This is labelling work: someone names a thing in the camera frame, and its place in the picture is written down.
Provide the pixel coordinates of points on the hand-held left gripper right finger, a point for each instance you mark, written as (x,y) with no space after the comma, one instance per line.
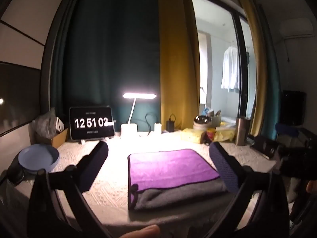
(224,169)

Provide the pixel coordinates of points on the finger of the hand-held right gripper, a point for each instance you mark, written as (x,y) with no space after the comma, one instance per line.
(263,145)

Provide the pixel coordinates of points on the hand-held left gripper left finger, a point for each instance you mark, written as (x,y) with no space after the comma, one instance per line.
(93,166)

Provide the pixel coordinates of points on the purple and grey towel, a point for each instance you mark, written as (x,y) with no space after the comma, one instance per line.
(168,171)

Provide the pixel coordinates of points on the person's right hand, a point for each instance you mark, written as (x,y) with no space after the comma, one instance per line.
(312,187)

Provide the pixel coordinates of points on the person's left hand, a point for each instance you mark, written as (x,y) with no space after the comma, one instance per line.
(141,231)

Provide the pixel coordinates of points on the metal tumbler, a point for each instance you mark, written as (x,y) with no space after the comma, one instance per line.
(242,131)

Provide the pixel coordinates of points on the blue chair back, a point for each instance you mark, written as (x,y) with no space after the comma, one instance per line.
(286,129)

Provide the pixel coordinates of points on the white patterned tablecloth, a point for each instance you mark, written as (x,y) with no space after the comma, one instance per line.
(111,191)

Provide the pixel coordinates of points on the red snack bag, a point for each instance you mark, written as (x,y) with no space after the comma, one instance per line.
(210,135)

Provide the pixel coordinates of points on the black tablet clock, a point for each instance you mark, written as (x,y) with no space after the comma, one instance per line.
(91,123)

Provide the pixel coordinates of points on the cardboard box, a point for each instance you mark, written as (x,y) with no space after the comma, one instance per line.
(59,137)

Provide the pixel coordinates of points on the yellow packet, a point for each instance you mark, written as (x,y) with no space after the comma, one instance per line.
(190,135)

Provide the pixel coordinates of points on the white desk lamp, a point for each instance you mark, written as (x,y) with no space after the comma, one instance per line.
(128,130)

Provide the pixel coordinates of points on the white container with dark lid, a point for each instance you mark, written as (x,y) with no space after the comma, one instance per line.
(201,121)

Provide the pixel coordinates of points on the teal curtain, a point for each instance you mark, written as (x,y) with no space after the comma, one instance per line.
(273,91)

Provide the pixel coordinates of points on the blue bowl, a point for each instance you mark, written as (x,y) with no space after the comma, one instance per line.
(37,157)

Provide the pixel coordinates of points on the clear plastic bag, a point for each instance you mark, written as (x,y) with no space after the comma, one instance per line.
(45,124)

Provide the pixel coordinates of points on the black power adapter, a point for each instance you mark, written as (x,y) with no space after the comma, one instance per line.
(171,125)

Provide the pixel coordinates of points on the white power adapter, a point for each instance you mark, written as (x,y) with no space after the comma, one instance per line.
(157,128)

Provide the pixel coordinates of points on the black round object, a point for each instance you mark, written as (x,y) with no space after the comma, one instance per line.
(15,174)

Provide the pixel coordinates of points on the yellow curtain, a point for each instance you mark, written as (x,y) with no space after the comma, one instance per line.
(177,54)
(257,67)

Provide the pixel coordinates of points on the white hanging shirt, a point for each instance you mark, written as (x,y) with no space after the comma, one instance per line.
(230,67)

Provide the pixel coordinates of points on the white air conditioner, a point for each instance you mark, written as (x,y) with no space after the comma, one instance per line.
(296,27)

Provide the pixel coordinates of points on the dark green curtain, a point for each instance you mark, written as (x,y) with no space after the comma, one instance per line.
(106,42)

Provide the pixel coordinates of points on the black wall box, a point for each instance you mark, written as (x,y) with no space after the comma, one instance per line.
(294,107)

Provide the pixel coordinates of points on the black door frame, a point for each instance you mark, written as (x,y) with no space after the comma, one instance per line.
(241,67)

